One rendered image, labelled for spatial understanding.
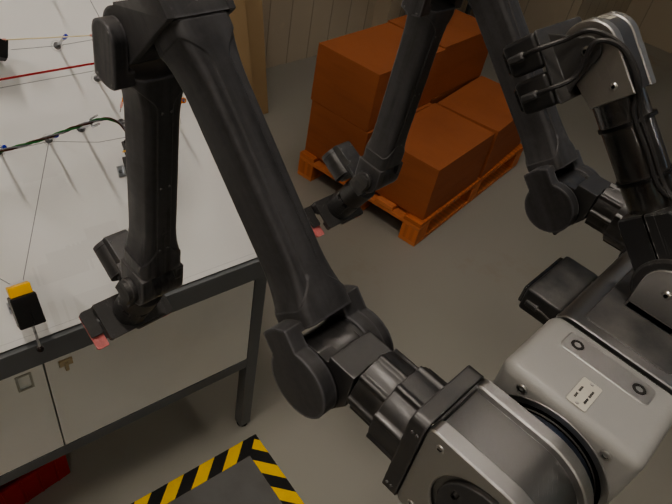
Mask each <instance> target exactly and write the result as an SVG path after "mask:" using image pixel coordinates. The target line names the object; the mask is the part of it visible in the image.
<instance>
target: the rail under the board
mask: <svg viewBox="0 0 672 504"><path fill-rule="evenodd" d="M263 276H265V274H264V271H263V269H262V266H261V264H260V262H259V259H258V257H257V258H254V259H252V260H249V261H246V262H243V263H241V264H238V265H235V266H233V267H230V268H227V269H225V270H222V271H219V272H217V273H214V274H211V275H209V276H206V277H203V278H201V279H198V280H195V281H193V282H190V283H187V284H185V285H182V286H180V287H178V288H176V289H174V290H172V291H170V292H168V293H166V294H164V295H165V296H166V298H167V300H168V301H169V303H170V305H171V306H172V308H173V311H172V312H175V311H178V310H180V309H183V308H185V307H188V306H190V305H193V304H195V303H198V302H200V301H203V300H205V299H208V298H210V297H213V296H215V295H218V294H220V293H223V292H225V291H228V290H231V289H233V288H236V287H238V286H241V285H243V284H246V283H248V282H251V281H253V280H256V279H258V278H261V277H263ZM172 312H171V313H172ZM97 321H98V323H99V325H100V326H101V328H102V330H103V334H104V335H105V337H106V339H107V338H108V336H107V335H106V333H105V329H104V327H103V325H102V324H101V322H100V320H99V319H98V318H97ZM39 341H40V344H41V345H42V346H43V347H44V351H43V352H38V351H37V350H36V348H37V347H38V345H37V341H36V340H34V341H32V342H29V343H26V344H24V345H21V346H18V347H16V348H13V349H10V350H8V351H5V352H2V353H0V381H1V380H3V379H6V378H8V377H11V376H13V375H16V374H18V373H21V372H24V371H26V370H29V369H31V368H34V367H36V366H39V365H41V364H44V363H46V362H49V361H51V360H54V359H56V358H59V357H61V356H64V355H66V354H69V353H71V352H74V351H77V350H79V349H82V348H84V347H87V346H89V345H92V344H94V343H93V341H92V340H91V338H90V336H89V335H88V333H87V331H86V329H85V328H84V326H83V324H82V323H80V324H77V325H75V326H72V327H69V328H67V329H64V330H61V331H59V332H56V333H53V334H51V335H48V336H45V337H43V338H40V339H39Z"/></svg>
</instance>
